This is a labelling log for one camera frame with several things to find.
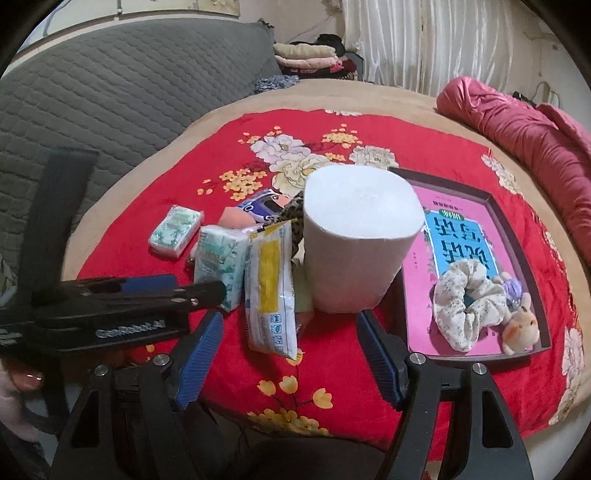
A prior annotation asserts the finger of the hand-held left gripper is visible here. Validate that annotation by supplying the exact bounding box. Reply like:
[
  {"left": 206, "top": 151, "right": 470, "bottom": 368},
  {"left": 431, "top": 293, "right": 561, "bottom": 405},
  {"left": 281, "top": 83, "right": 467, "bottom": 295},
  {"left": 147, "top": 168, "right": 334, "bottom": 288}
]
[
  {"left": 139, "top": 281, "right": 227, "bottom": 311},
  {"left": 69, "top": 274, "right": 178, "bottom": 300}
]

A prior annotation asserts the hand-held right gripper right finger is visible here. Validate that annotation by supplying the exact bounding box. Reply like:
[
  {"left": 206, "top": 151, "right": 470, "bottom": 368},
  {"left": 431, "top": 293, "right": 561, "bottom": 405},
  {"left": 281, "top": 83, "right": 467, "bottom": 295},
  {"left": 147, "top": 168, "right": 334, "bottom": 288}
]
[{"left": 355, "top": 309, "right": 534, "bottom": 480}]

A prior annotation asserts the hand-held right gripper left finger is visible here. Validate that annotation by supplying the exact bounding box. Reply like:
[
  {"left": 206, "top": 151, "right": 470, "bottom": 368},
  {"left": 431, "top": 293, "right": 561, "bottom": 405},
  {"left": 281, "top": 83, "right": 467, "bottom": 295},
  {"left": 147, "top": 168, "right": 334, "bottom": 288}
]
[{"left": 48, "top": 310, "right": 225, "bottom": 480}]

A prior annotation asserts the large green floral tissue pack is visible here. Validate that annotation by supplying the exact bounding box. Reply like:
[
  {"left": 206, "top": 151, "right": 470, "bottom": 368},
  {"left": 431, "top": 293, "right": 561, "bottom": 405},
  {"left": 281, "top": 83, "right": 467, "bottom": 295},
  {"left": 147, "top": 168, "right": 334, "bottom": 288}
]
[{"left": 193, "top": 224, "right": 252, "bottom": 312}]

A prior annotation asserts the small green floral tissue packet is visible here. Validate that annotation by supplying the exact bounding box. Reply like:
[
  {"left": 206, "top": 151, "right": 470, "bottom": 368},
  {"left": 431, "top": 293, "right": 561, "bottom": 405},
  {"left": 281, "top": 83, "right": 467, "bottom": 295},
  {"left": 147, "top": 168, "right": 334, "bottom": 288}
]
[{"left": 148, "top": 205, "right": 205, "bottom": 259}]

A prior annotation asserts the yellow label wet wipes packet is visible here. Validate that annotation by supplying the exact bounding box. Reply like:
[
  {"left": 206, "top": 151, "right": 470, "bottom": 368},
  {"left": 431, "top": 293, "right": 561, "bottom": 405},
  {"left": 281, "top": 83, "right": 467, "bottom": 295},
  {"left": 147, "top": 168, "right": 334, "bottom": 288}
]
[{"left": 244, "top": 219, "right": 298, "bottom": 360}]

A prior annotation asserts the peach pink soft pad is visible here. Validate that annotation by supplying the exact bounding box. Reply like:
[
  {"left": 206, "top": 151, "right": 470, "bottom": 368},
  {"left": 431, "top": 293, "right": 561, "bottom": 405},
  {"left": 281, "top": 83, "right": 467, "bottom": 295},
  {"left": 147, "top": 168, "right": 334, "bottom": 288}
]
[{"left": 216, "top": 205, "right": 252, "bottom": 230}]

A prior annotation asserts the dark brown tray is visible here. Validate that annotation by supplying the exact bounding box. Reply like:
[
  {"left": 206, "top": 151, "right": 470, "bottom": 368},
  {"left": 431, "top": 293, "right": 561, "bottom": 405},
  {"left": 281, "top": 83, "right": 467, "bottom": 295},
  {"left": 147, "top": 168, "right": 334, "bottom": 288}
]
[{"left": 387, "top": 167, "right": 552, "bottom": 361}]

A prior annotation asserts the leopard print scrunchie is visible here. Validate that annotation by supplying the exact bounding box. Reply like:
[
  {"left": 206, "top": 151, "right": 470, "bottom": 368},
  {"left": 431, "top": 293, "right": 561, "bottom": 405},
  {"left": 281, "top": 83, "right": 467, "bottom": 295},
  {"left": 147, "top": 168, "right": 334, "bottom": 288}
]
[{"left": 277, "top": 196, "right": 306, "bottom": 266}]

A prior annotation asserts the white toilet paper roll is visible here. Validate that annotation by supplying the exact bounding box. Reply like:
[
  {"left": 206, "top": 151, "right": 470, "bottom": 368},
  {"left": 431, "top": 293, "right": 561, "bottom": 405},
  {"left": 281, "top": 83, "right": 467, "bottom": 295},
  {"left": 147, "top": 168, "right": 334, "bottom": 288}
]
[{"left": 302, "top": 165, "right": 426, "bottom": 315}]

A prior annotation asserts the person's left forearm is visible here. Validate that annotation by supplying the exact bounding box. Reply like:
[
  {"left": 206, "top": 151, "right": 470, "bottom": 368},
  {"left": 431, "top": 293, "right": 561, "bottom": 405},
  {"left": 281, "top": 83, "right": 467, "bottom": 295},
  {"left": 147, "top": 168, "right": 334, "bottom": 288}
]
[{"left": 0, "top": 392, "right": 41, "bottom": 445}]

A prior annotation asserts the person's left hand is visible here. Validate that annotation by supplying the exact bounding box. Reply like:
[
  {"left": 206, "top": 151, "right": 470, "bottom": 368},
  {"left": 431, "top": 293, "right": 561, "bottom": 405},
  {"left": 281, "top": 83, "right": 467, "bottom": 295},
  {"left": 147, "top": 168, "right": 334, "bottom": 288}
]
[{"left": 0, "top": 362, "right": 47, "bottom": 395}]

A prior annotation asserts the red floral blanket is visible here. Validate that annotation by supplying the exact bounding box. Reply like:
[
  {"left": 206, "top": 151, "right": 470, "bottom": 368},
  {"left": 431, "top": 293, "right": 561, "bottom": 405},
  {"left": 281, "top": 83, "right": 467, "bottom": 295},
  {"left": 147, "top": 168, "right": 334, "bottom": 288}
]
[{"left": 76, "top": 108, "right": 587, "bottom": 462}]

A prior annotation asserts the pink book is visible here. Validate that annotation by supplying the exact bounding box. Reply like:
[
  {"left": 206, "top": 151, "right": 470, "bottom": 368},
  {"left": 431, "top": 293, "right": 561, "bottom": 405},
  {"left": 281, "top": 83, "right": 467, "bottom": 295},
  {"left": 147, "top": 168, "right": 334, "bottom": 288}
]
[{"left": 401, "top": 185, "right": 539, "bottom": 356}]

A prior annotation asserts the white floral scrunchie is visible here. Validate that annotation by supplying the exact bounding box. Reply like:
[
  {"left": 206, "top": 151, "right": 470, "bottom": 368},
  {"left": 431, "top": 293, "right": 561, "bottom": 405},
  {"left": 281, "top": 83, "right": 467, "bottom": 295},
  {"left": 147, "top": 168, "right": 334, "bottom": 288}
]
[{"left": 431, "top": 258, "right": 509, "bottom": 352}]

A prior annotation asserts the blue cartoon packet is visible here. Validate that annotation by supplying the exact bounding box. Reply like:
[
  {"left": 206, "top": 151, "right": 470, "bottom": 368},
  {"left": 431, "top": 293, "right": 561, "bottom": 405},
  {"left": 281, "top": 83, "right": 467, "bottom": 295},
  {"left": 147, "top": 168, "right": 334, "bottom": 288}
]
[{"left": 238, "top": 188, "right": 291, "bottom": 224}]

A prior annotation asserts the small beige plush kitten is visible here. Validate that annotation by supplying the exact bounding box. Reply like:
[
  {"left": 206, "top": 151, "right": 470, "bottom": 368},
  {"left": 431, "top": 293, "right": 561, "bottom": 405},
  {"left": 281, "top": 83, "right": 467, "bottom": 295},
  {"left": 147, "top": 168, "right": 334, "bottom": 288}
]
[{"left": 501, "top": 293, "right": 541, "bottom": 356}]

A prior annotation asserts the grey quilted headboard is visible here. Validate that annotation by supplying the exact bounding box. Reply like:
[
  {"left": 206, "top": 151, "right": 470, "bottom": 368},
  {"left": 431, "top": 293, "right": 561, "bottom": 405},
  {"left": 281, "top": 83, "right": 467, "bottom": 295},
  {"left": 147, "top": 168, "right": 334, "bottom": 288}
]
[{"left": 0, "top": 21, "right": 282, "bottom": 305}]

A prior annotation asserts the blue grey knit cloth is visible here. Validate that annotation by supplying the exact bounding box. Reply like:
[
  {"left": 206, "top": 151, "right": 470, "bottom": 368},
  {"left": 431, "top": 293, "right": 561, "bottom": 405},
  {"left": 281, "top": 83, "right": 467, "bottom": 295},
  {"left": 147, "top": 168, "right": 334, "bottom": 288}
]
[{"left": 254, "top": 74, "right": 301, "bottom": 95}]

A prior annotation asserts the folded clothes stack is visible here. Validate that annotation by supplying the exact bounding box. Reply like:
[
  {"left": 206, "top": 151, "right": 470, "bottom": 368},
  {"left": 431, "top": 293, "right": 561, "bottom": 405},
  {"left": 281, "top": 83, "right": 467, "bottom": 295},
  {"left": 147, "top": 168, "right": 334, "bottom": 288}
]
[{"left": 272, "top": 33, "right": 365, "bottom": 81}]

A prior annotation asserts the tan bed blanket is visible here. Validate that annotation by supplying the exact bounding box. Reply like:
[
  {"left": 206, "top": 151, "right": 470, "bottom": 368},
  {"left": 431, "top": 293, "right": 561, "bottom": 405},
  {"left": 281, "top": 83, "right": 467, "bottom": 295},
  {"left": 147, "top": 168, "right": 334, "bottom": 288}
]
[{"left": 60, "top": 76, "right": 591, "bottom": 439}]

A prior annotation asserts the rose red quilt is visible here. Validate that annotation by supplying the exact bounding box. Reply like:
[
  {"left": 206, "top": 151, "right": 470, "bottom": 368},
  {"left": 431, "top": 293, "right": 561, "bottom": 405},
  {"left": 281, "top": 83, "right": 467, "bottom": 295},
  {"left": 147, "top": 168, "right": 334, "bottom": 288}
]
[{"left": 436, "top": 76, "right": 591, "bottom": 278}]

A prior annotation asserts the white curtain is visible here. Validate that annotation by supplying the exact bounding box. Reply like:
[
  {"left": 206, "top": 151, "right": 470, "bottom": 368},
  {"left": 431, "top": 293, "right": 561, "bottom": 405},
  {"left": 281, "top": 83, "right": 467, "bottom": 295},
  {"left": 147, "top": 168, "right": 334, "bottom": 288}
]
[{"left": 342, "top": 0, "right": 522, "bottom": 95}]

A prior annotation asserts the purple yarn hair tie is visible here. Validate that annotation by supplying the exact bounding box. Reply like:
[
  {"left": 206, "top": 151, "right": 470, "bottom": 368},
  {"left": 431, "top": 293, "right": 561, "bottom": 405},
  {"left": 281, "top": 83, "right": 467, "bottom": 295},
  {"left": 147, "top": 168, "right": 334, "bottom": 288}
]
[{"left": 501, "top": 272, "right": 526, "bottom": 302}]

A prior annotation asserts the white cable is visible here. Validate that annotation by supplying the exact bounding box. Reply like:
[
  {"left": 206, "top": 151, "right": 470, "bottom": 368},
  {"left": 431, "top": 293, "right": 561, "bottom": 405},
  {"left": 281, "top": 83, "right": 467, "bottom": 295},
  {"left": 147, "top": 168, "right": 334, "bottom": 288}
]
[{"left": 536, "top": 82, "right": 560, "bottom": 106}]

